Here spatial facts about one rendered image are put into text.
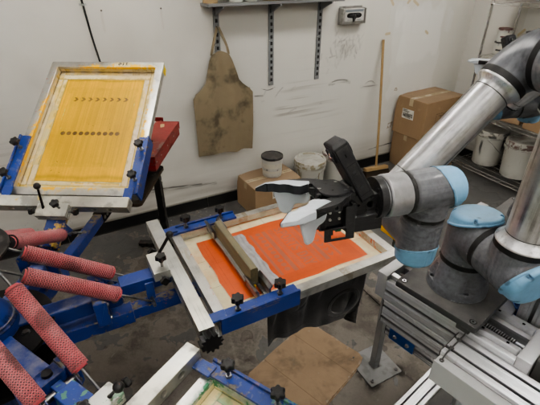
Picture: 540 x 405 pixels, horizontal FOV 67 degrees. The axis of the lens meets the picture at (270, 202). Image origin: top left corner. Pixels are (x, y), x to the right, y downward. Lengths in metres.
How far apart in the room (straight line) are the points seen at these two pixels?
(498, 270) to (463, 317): 0.18
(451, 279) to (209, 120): 2.71
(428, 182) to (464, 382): 0.55
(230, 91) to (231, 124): 0.29
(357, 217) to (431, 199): 0.13
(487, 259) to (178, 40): 2.81
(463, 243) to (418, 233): 0.30
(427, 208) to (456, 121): 0.22
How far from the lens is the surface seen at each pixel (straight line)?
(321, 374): 2.47
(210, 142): 3.56
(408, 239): 0.78
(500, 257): 0.98
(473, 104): 0.89
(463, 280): 1.13
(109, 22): 3.24
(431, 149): 0.87
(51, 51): 3.23
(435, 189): 0.72
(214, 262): 1.67
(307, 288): 1.49
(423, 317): 1.24
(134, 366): 2.63
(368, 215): 0.69
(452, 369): 1.13
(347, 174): 0.64
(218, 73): 3.46
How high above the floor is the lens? 2.00
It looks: 31 degrees down
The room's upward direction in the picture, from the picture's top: straight up
